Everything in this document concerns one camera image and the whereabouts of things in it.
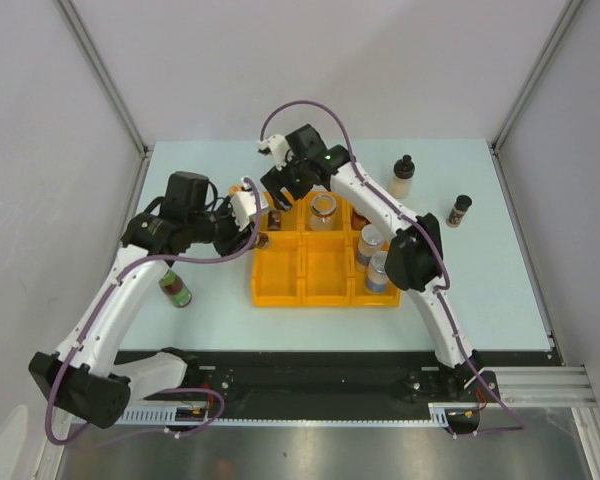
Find yellow six-compartment tray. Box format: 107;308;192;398
251;190;401;308

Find dark spice shaker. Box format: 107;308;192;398
267;210;282;231
446;194;473;228

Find tall red sauce bottle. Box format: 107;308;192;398
229;184;244;196

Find clear flask-shaped glass jar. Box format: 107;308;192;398
308;193;341;232

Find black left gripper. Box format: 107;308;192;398
188;194;258;259

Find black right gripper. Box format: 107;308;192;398
262;153;315;212

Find black-cap squeeze bottle right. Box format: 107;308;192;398
387;154;415;200

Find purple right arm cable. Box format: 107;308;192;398
258;99;529;441

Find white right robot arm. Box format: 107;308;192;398
258;124;483;401

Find blue-label pearl jar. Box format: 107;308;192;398
355;224;387;273
365;250;389;294

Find small black-lid spice jar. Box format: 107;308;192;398
253;231;271;249

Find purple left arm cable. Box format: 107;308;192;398
44;175;264;446

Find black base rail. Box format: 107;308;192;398
150;351;497;416

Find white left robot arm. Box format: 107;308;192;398
28;171;266;430

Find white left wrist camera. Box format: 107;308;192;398
229;182;270;231

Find white slotted cable duct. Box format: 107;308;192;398
69;403;481;429

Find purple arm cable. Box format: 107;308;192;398
44;175;264;446
258;99;529;441

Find green-label sauce bottle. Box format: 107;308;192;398
159;269;192;308

